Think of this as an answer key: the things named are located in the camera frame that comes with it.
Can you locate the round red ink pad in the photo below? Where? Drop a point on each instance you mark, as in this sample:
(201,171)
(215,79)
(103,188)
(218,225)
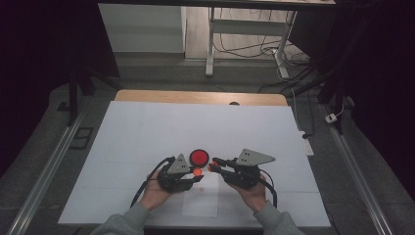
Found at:
(199,158)

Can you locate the dark curtain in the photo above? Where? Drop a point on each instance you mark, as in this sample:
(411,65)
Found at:
(39,49)
(385,65)

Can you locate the white power strip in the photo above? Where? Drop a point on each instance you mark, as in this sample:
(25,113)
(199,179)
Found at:
(307,147)

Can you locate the large white board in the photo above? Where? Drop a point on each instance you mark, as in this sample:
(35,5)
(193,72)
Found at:
(163,130)

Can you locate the black metal stand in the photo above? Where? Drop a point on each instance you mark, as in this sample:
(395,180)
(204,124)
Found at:
(339,98)
(73,104)

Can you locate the dark round table grommet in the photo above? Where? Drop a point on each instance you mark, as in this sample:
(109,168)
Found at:
(234,103)

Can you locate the person's left hand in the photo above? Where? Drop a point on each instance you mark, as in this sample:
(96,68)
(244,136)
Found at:
(155,196)

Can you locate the small orange stamp cap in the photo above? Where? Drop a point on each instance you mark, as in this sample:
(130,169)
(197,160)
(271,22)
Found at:
(214,164)

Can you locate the small red ball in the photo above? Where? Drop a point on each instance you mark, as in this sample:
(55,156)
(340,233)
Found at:
(197,171)

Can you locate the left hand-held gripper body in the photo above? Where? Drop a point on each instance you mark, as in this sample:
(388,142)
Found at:
(174,179)

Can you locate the person's right hand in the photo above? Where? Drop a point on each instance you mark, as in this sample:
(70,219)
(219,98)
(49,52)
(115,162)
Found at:
(254,199)

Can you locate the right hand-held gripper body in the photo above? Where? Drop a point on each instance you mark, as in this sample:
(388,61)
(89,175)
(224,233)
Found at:
(243,174)

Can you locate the white cabinet panel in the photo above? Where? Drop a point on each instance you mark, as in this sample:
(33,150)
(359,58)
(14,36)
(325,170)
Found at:
(143,29)

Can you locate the desk with white frame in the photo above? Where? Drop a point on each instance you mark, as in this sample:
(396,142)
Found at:
(248,27)

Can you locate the white paper sheet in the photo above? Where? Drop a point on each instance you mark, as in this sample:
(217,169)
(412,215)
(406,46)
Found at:
(200,204)

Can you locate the black floor socket frame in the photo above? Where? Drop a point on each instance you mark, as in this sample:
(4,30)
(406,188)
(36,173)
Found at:
(81,138)

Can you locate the aluminium floor rail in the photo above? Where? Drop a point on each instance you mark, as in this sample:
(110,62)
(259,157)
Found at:
(358,178)
(45,176)

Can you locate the small white adapter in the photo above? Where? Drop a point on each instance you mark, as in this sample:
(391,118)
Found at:
(331,118)

